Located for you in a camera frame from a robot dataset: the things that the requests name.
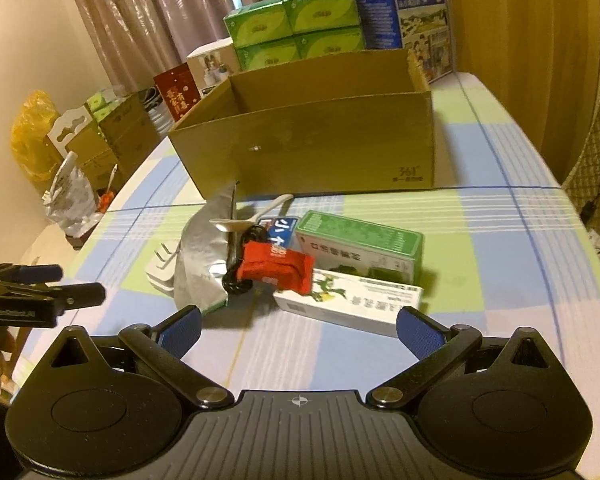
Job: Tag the blue milk carton case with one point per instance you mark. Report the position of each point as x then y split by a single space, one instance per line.
380 10

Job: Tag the brown cardboard box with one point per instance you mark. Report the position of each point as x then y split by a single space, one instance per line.
305 150

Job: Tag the white plastic spoon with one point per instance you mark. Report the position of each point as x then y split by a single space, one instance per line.
230 224

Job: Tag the white printed bag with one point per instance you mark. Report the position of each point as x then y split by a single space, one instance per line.
72 200

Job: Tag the white and green long box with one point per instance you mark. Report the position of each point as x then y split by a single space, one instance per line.
350 310

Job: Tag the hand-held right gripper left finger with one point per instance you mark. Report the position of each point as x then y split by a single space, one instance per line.
182 330

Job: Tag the yellow plastic bag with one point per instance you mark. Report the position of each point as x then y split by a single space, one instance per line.
30 140

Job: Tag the red gift box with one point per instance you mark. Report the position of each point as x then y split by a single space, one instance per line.
177 92

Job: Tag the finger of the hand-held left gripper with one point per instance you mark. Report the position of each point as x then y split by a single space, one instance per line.
82 294
35 273

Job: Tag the wooden cabinet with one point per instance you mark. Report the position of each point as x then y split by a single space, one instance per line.
520 60

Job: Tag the stack of metal bowls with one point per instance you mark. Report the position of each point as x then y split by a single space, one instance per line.
156 105

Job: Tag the green medicine box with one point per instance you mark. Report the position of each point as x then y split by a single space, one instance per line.
360 245

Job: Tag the white product box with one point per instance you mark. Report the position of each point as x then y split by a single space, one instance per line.
212 65

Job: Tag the plaid cloth desktop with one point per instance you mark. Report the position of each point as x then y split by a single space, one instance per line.
480 240

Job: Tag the blue toothpick box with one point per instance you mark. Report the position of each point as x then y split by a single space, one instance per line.
280 232

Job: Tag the quilted chair cushion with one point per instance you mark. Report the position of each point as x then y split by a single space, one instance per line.
597 160

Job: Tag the plain brown carton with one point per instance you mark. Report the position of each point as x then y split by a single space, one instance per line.
130 127

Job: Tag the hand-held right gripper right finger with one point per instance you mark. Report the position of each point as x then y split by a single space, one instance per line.
420 332

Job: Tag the small green tissue pack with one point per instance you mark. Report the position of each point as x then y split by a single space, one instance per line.
102 102

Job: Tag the silver foil bag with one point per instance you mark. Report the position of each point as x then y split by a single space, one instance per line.
200 260

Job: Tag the white power plug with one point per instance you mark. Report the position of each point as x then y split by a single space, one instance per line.
160 272

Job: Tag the red packet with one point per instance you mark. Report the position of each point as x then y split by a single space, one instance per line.
275 267

